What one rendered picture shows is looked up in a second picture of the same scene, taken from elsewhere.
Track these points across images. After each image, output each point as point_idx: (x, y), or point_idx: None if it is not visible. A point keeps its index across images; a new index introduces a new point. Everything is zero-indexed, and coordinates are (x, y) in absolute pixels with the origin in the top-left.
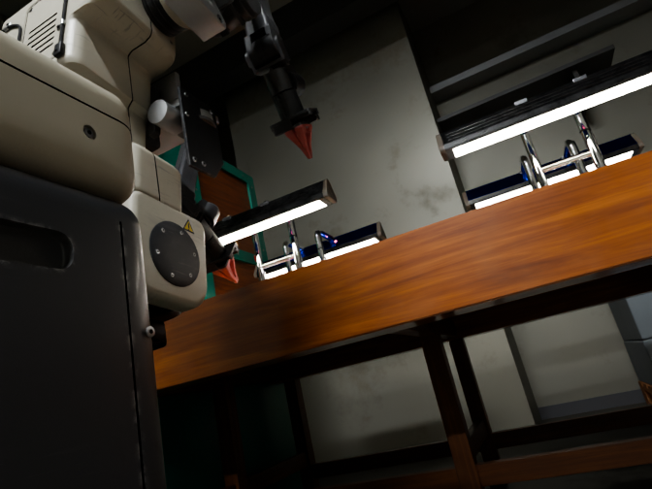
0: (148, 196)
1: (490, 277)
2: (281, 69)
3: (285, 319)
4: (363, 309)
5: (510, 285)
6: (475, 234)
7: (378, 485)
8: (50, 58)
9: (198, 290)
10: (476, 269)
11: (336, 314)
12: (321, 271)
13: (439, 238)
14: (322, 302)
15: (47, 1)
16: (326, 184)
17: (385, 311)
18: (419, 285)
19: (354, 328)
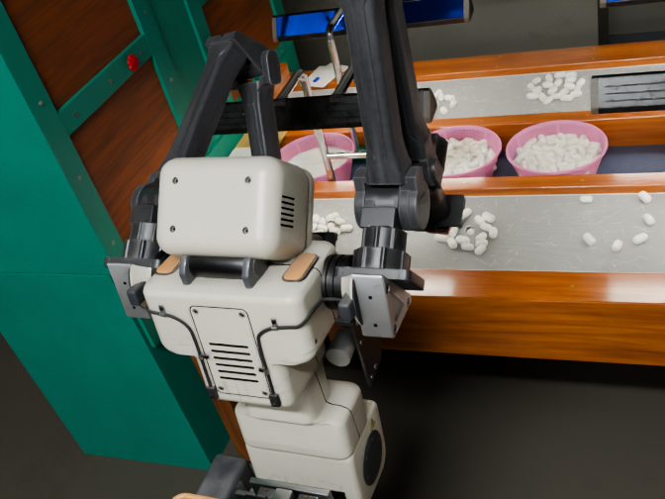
0: (355, 448)
1: (605, 349)
2: (433, 192)
3: (402, 329)
4: (482, 341)
5: (619, 358)
6: (605, 320)
7: None
8: (261, 396)
9: (383, 456)
10: (596, 342)
11: (454, 338)
12: (443, 305)
13: (569, 313)
14: (441, 326)
15: (221, 318)
16: (428, 103)
17: (503, 347)
18: (539, 339)
19: (471, 349)
